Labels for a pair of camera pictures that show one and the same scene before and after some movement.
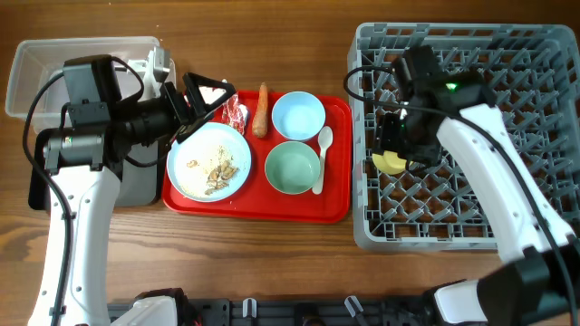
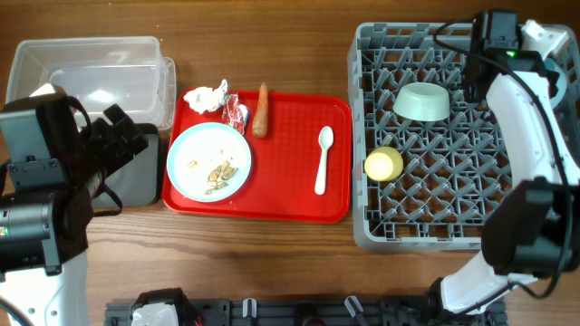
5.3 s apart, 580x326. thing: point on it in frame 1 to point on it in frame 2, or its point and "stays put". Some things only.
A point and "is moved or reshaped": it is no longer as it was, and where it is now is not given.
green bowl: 292,167 is moved or reshaped
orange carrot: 260,119 stays put
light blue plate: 210,163 stays put
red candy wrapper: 235,114 stays put
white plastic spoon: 324,139 stays put
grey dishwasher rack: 536,73 stays put
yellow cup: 390,163 is moved or reshaped
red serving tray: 258,200 stays put
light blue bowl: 298,116 to 556,66
